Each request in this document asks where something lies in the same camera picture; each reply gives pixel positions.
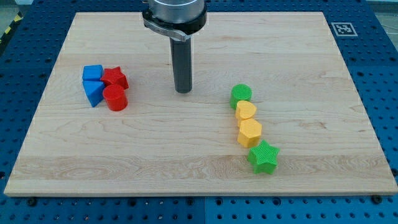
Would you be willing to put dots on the blue cube block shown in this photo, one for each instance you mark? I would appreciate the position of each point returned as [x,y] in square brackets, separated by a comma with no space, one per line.
[92,73]

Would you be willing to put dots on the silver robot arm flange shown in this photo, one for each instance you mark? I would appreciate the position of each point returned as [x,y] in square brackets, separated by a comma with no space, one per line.
[176,19]

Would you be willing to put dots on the green star block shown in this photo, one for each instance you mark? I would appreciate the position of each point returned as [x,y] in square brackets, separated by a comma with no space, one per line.
[263,158]

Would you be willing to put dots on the white fiducial marker tag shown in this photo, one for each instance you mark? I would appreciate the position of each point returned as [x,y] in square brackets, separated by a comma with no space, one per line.
[344,29]

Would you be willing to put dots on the red circle block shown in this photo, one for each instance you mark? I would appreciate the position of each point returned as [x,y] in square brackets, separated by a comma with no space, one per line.
[115,97]

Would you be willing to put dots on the yellow hexagon block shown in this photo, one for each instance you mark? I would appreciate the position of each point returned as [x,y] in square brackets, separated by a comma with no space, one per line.
[250,131]

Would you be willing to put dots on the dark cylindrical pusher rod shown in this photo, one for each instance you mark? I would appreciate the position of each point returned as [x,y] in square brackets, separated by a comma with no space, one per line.
[181,53]

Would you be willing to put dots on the yellow heart block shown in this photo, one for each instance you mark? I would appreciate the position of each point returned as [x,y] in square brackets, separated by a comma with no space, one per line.
[244,110]

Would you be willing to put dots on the green circle block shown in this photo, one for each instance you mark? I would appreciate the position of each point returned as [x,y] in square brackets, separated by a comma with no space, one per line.
[239,92]

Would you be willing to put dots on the red star block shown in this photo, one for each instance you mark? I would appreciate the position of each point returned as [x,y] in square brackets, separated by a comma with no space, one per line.
[114,76]

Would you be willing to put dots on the light wooden board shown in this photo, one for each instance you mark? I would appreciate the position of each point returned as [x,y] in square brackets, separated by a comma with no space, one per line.
[169,144]

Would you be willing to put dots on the blue triangle block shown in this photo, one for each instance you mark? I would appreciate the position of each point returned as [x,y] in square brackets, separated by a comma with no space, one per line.
[94,91]

